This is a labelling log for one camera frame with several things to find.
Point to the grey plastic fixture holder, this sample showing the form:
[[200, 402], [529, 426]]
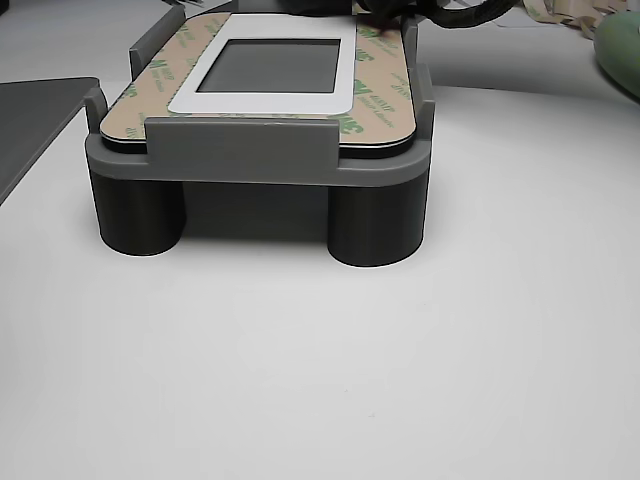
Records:
[[240, 150]]

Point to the tan printed adhesive liner film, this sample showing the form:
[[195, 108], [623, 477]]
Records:
[[385, 90]]

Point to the dark grey flat tray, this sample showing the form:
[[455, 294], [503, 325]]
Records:
[[35, 125]]

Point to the white bezel display panel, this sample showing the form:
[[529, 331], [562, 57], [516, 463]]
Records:
[[260, 102]]

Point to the pile of peeled film strips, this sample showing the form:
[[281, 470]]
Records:
[[537, 10]]

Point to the green rounded object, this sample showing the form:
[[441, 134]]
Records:
[[620, 50]]

